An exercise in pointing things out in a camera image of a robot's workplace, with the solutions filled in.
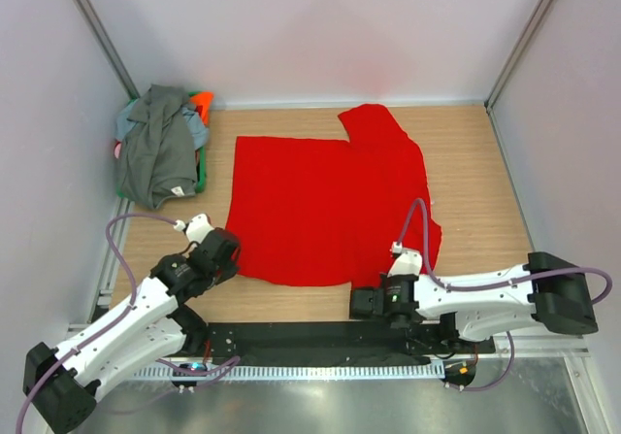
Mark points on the green plastic basket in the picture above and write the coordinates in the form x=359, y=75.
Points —
x=200, y=159

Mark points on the white slotted cable duct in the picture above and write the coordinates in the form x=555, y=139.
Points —
x=242, y=374

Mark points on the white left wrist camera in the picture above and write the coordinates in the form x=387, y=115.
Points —
x=196, y=229

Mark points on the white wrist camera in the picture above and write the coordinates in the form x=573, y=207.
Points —
x=196, y=229
x=406, y=261

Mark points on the red t-shirt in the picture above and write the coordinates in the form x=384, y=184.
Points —
x=320, y=212

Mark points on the grey t-shirt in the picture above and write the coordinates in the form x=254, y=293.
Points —
x=157, y=156

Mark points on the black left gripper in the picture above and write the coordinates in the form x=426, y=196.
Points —
x=229, y=271

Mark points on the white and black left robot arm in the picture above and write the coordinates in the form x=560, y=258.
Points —
x=65, y=383

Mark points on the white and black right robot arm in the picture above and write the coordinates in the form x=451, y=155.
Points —
x=449, y=315

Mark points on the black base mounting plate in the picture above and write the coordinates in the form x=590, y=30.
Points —
x=335, y=344

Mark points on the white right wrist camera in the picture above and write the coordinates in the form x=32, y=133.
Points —
x=406, y=261

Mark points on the orange garment in basket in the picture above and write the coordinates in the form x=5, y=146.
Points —
x=202, y=102

